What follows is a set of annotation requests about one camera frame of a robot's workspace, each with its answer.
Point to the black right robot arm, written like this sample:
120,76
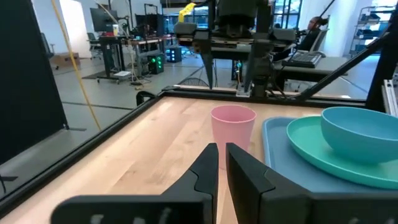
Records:
261,81

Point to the computer tower with green lights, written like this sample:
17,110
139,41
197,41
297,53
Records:
156,63

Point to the green plastic plate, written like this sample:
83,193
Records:
311,146

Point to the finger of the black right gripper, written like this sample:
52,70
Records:
206,56
256,62

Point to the black upright frame post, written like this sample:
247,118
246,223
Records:
384,68

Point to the person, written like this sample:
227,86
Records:
312,37

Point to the wooden top work desk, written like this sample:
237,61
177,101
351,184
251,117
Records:
124,43

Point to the yellow paper tag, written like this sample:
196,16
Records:
186,11

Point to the blue plastic bowl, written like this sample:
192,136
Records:
357,140

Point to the metal storage shelf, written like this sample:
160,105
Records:
371,29

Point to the black computer keyboard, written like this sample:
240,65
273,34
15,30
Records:
303,59

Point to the brown cardboard box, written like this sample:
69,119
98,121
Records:
63,59

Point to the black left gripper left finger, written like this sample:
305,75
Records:
186,205

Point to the large black monitor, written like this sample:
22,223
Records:
103,19

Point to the black folding partition screen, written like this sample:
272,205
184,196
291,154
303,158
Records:
28,77

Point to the grey office desk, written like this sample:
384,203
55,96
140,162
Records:
326,67

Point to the black table edge frame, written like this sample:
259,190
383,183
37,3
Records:
93,137

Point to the blue plastic tray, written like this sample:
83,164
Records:
286,165

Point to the black diagonal frame strut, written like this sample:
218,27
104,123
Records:
342,67

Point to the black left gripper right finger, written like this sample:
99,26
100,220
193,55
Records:
264,202

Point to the pink plastic cup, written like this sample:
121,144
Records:
233,127

